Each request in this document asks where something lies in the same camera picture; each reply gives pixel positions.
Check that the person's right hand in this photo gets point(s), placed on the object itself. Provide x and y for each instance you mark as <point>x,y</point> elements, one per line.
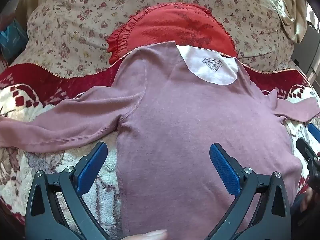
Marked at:
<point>307,198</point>

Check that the blue bag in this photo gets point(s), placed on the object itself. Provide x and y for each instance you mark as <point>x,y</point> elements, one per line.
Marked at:
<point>11,38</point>

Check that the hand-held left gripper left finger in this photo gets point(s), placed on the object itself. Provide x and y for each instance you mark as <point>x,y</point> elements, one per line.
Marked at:
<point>92,165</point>

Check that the floral quilt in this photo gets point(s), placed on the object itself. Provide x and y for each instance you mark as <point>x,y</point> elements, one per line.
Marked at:
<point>75,17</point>

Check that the person's left hand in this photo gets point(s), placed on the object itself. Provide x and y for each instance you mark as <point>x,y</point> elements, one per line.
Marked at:
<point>147,235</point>

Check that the pink long-sleeve shirt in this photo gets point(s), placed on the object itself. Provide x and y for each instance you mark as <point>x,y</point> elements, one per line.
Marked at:
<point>187,117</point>

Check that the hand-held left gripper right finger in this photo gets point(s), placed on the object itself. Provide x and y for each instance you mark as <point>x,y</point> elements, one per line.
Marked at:
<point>225,170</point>

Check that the beige cloth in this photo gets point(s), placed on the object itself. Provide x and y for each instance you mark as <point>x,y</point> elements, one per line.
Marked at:
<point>292,10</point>

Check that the red and white plush blanket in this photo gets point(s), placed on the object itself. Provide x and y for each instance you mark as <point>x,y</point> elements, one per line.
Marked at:
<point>25,87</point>

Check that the red ruffled pillow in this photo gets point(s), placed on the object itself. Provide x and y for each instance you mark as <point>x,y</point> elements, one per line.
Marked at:
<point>162,27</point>

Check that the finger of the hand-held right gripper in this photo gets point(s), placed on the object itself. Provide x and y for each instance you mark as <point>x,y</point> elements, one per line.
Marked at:
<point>307,152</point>
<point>314,130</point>

